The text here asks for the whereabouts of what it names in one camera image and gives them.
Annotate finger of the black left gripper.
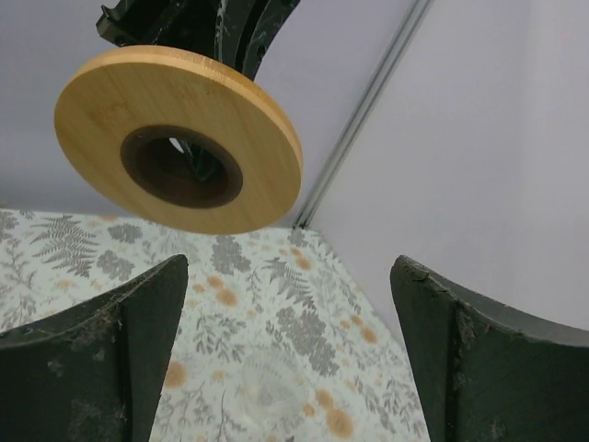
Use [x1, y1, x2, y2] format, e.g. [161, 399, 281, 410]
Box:
[96, 0, 216, 49]
[220, 0, 300, 80]

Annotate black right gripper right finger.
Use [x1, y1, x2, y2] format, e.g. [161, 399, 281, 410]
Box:
[390, 255, 588, 441]

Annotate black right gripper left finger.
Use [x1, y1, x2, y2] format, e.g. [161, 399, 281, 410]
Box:
[1, 254, 189, 441]

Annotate round wooden dripper base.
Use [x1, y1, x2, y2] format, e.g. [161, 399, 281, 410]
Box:
[53, 45, 303, 235]

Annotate floral patterned table mat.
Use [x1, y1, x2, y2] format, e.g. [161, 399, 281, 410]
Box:
[1, 209, 429, 441]

